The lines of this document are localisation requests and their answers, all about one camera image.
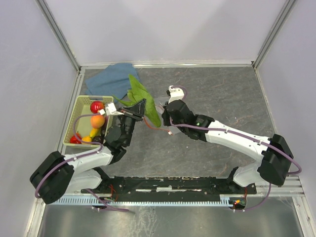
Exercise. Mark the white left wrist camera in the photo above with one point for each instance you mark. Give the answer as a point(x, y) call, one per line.
point(110, 110)

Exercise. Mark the orange peach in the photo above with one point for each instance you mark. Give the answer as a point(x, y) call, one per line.
point(97, 121)

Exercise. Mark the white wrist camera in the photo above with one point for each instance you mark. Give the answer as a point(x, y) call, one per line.
point(110, 110)
point(175, 93)

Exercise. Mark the dark purple fruit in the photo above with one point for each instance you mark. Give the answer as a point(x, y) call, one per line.
point(98, 139)

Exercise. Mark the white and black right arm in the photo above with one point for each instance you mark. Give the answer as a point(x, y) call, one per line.
point(272, 156)

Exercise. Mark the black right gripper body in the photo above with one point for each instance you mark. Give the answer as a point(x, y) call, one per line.
point(166, 117)

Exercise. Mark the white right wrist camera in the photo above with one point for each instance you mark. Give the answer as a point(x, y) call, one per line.
point(175, 93)

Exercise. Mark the yellow banana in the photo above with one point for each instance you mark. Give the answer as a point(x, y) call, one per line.
point(94, 132)

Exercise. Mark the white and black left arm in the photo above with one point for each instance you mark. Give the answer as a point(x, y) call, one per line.
point(63, 174)

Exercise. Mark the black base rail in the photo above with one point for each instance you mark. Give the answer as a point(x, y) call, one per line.
point(170, 188)

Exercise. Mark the green lettuce leaves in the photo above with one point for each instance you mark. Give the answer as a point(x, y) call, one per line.
point(135, 94)

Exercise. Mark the red apple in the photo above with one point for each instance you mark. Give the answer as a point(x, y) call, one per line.
point(96, 106)

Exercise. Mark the small orange fruit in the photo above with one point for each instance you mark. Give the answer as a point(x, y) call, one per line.
point(86, 140)

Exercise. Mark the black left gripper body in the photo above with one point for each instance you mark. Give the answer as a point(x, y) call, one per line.
point(128, 121)

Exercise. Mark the red pepper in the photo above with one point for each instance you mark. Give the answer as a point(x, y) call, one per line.
point(75, 139)

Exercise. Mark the pale green perforated basket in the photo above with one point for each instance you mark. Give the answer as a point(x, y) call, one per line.
point(83, 126)

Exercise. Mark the blue cloth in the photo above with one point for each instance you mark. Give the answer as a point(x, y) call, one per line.
point(112, 81)

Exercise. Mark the light blue cable duct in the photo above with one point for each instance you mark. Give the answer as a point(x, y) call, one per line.
point(91, 200)

